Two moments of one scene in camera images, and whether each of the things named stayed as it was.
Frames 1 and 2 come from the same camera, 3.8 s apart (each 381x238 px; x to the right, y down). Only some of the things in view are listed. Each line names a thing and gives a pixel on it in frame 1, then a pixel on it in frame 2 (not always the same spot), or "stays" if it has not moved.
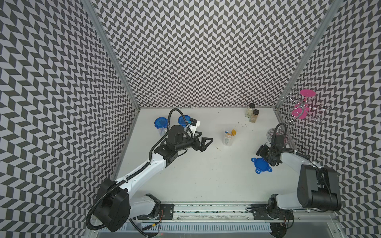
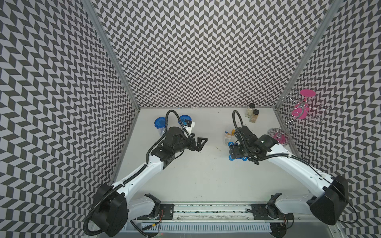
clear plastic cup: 228,139 stays
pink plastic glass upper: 307,92 stays
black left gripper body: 187,142 stays
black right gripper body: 263,151 to 240,151
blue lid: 160,122 stays
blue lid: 261,165 to 230,144
